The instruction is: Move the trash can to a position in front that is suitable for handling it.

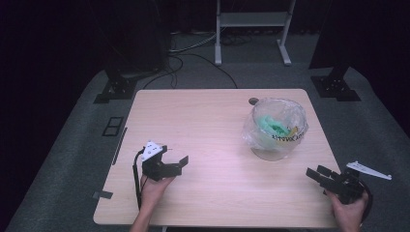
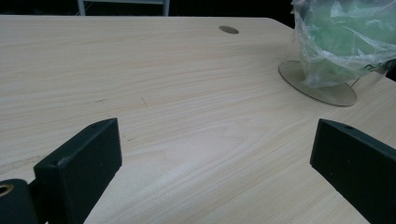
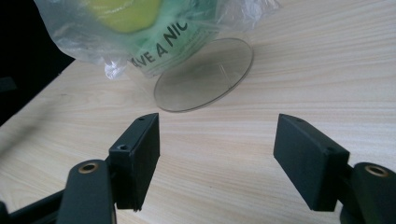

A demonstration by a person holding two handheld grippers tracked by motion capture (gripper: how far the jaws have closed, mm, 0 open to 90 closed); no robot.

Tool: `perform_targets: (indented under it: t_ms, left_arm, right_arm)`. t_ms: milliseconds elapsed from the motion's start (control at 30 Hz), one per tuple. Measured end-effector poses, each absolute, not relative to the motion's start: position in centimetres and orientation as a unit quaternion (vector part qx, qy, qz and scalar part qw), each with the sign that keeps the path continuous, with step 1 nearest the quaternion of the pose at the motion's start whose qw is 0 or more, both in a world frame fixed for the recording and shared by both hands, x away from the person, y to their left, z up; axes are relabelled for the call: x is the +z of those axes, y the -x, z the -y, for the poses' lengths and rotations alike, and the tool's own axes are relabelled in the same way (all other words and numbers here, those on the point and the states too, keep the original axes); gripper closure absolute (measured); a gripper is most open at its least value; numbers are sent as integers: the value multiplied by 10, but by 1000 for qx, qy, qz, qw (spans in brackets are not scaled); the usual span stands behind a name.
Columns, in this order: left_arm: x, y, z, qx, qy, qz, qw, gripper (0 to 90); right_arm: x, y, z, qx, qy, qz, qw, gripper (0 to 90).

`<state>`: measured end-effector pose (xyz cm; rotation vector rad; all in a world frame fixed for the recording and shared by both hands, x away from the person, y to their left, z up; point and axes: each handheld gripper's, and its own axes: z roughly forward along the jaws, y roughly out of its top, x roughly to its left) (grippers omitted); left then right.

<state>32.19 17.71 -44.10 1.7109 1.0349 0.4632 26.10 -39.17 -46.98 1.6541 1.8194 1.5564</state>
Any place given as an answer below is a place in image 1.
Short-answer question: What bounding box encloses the crumpled green wrapper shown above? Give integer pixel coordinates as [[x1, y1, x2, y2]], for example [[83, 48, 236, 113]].
[[257, 115, 291, 138]]

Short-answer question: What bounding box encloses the black stand base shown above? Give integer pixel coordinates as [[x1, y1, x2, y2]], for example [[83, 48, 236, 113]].
[[93, 66, 138, 105], [310, 64, 362, 102]]

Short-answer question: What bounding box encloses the white metal stand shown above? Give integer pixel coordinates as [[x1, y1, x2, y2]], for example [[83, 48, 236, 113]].
[[214, 0, 297, 68]]

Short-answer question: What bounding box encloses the grey tape piece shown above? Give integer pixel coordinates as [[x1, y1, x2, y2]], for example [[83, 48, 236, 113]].
[[92, 189, 114, 200]]

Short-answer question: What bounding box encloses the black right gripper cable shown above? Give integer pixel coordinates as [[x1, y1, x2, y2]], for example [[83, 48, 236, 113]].
[[357, 178, 374, 224]]

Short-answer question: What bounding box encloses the clear round bin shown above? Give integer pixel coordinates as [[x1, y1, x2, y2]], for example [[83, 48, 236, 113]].
[[249, 97, 308, 161]]

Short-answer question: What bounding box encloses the person's left hand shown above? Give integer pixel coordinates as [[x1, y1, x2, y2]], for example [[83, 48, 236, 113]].
[[139, 175, 175, 211]]

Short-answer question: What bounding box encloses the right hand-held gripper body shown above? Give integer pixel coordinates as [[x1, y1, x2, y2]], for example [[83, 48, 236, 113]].
[[323, 160, 393, 206]]

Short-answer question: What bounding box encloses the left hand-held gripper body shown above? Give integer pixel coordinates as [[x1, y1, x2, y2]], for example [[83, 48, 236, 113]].
[[140, 140, 184, 182]]

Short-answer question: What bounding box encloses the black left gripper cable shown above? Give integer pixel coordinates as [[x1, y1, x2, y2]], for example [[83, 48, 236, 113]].
[[132, 148, 146, 211]]

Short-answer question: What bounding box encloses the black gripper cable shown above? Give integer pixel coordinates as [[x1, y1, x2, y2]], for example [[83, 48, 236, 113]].
[[132, 148, 146, 211], [357, 178, 374, 224]]

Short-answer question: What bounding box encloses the person's right hand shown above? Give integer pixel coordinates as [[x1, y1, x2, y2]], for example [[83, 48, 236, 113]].
[[326, 189, 370, 232]]

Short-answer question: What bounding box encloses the black floor cable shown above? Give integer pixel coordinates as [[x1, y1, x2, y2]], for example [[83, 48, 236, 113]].
[[142, 52, 239, 90]]

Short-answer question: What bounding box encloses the grey floor cable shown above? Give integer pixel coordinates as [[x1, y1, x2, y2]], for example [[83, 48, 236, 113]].
[[168, 31, 218, 54]]

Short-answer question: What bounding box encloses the clear plastic bin liner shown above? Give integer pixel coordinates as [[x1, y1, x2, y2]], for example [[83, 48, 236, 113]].
[[242, 97, 309, 153]]

